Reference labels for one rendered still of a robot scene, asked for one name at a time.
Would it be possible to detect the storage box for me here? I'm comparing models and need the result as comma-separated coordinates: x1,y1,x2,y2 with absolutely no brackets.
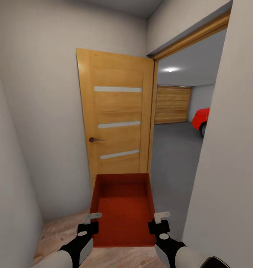
89,173,157,248

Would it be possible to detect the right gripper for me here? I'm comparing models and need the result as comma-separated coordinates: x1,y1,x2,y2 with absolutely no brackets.
148,220,170,234

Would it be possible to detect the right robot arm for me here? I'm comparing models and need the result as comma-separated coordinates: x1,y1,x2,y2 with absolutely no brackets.
148,212,232,268

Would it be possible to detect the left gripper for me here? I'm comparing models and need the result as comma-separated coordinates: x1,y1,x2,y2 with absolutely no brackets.
77,221,99,235

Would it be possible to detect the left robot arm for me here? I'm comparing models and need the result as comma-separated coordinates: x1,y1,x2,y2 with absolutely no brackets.
31,213,102,268

